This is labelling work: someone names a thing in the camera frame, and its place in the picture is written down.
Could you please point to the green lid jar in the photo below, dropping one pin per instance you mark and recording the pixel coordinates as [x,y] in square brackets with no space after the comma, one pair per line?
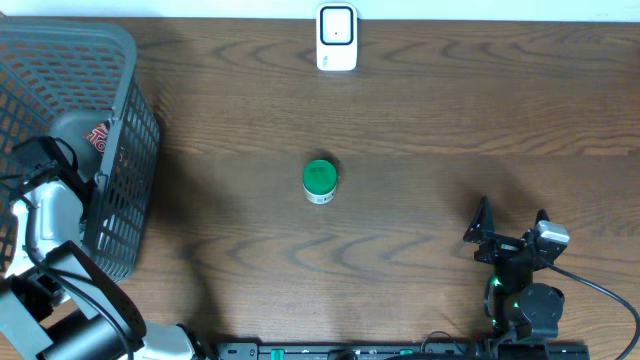
[320,181]

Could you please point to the grey plastic shopping basket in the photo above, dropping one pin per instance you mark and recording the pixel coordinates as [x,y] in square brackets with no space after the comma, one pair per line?
[60,79]

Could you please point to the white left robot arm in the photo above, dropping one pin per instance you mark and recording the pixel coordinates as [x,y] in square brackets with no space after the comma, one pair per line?
[56,303]

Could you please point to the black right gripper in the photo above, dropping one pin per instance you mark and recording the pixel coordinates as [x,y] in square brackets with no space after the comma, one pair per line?
[501,245]

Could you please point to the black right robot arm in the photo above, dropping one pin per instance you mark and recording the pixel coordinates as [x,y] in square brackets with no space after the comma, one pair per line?
[522,310]

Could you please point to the red snack bag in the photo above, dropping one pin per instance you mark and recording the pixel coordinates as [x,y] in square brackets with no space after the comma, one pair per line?
[98,136]

